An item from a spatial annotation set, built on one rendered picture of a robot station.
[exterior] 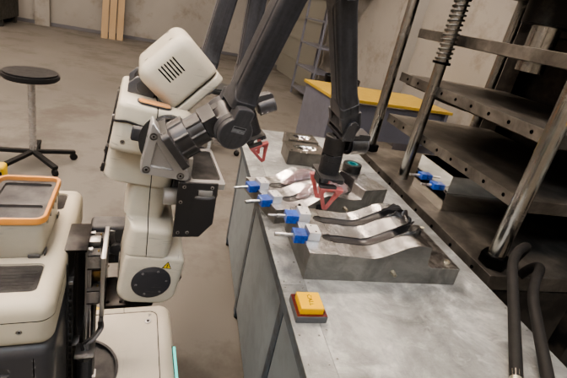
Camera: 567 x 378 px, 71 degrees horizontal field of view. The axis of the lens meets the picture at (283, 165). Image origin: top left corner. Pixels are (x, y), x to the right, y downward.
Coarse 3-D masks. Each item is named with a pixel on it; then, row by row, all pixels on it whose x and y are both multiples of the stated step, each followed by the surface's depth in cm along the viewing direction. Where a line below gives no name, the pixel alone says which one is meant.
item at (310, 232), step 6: (294, 228) 116; (300, 228) 117; (306, 228) 116; (312, 228) 116; (318, 228) 116; (276, 234) 113; (282, 234) 114; (288, 234) 114; (294, 234) 113; (300, 234) 114; (306, 234) 114; (312, 234) 113; (318, 234) 114; (294, 240) 113; (300, 240) 114; (312, 240) 114; (318, 240) 115
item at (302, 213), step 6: (288, 210) 126; (294, 210) 127; (300, 210) 125; (306, 210) 125; (276, 216) 124; (282, 216) 124; (288, 216) 123; (294, 216) 123; (300, 216) 123; (306, 216) 123; (288, 222) 123; (294, 222) 124
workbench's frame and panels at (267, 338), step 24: (240, 168) 233; (240, 192) 223; (240, 216) 214; (240, 240) 206; (264, 240) 132; (240, 264) 198; (264, 264) 150; (240, 288) 191; (264, 288) 146; (240, 312) 184; (264, 312) 142; (288, 312) 99; (240, 336) 178; (264, 336) 138; (288, 336) 113; (264, 360) 135; (288, 360) 111
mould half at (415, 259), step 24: (312, 216) 128; (336, 216) 133; (360, 216) 134; (408, 240) 118; (432, 240) 136; (312, 264) 110; (336, 264) 112; (360, 264) 114; (384, 264) 115; (408, 264) 117; (432, 264) 122
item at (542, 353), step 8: (536, 312) 108; (536, 320) 106; (536, 328) 103; (544, 328) 104; (536, 336) 102; (544, 336) 101; (536, 344) 100; (544, 344) 99; (536, 352) 99; (544, 352) 97; (544, 360) 95; (544, 368) 93; (552, 368) 93; (544, 376) 92; (552, 376) 91
